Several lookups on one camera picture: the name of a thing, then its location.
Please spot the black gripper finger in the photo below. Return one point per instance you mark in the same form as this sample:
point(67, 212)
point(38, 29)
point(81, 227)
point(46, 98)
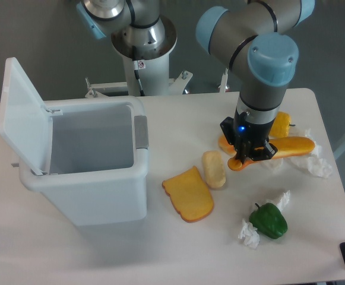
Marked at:
point(266, 152)
point(242, 152)

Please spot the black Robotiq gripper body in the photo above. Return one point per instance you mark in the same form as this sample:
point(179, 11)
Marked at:
point(240, 129)

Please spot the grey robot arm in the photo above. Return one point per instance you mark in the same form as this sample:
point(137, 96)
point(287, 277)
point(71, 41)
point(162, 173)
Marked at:
point(251, 43)

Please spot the knotted round bread roll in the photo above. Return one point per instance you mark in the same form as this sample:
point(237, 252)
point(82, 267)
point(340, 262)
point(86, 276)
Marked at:
point(225, 146)

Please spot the small oval pale bread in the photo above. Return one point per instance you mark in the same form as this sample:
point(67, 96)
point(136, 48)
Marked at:
point(214, 171)

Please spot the toast bread slice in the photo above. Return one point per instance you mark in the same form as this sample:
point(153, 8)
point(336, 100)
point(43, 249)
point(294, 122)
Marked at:
point(189, 195)

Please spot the white trash can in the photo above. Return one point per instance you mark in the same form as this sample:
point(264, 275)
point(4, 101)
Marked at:
point(96, 172)

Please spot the white trash can lid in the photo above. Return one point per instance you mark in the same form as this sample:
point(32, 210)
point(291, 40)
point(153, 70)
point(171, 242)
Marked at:
point(26, 123)

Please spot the crumpled tissue near roll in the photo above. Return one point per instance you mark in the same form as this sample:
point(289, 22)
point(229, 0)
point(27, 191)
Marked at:
point(273, 164)

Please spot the yellow bell pepper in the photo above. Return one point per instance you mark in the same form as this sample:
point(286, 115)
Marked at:
point(281, 125)

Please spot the large crumpled white tissue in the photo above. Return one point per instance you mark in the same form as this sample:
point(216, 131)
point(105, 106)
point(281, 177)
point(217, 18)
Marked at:
point(313, 162)

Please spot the crumpled tissue behind green pepper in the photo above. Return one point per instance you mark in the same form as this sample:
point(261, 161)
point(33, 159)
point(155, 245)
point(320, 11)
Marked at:
point(282, 200)

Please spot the green bell pepper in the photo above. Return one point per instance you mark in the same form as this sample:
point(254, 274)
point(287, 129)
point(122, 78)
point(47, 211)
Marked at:
point(268, 220)

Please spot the crumpled tissue front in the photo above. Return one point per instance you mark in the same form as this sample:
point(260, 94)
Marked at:
point(249, 235)

